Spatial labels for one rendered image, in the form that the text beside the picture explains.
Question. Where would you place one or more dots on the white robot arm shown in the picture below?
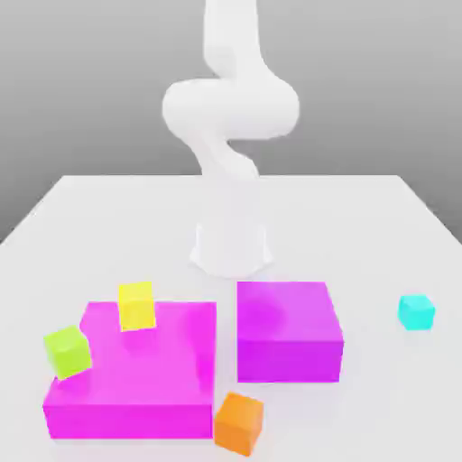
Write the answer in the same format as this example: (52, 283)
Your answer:
(231, 108)

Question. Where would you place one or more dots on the small yellow cube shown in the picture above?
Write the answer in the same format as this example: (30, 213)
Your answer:
(137, 306)

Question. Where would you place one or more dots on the small orange cube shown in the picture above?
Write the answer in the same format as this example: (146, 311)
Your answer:
(238, 424)

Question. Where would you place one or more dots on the small cyan cube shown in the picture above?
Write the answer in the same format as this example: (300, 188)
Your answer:
(415, 312)

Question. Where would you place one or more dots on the small lime green cube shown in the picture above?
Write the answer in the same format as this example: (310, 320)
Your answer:
(68, 353)

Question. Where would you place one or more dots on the large purple box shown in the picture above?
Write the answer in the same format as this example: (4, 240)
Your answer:
(288, 325)

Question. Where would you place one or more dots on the large magenta box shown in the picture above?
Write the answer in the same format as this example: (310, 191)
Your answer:
(144, 379)

